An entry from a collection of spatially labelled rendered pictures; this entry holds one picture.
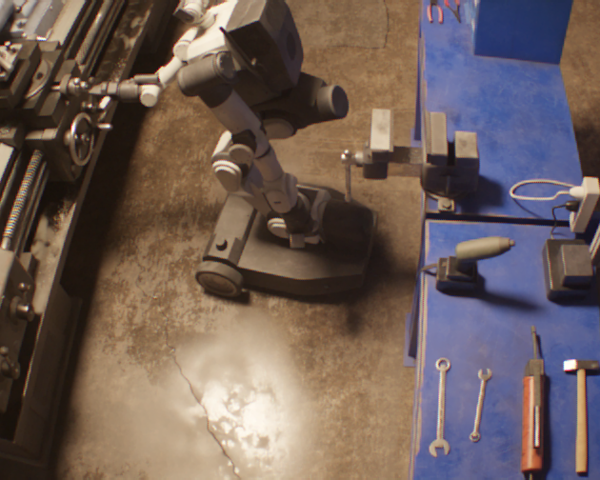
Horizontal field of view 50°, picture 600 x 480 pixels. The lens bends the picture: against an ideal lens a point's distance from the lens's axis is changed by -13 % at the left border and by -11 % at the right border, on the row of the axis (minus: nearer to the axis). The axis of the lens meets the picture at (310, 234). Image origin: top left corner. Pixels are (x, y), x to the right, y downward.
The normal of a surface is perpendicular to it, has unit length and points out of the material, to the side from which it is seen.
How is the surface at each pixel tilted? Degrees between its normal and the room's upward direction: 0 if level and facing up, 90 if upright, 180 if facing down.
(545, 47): 90
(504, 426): 0
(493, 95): 0
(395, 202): 0
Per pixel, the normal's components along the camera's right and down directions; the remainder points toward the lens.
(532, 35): -0.10, 0.84
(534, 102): -0.07, -0.55
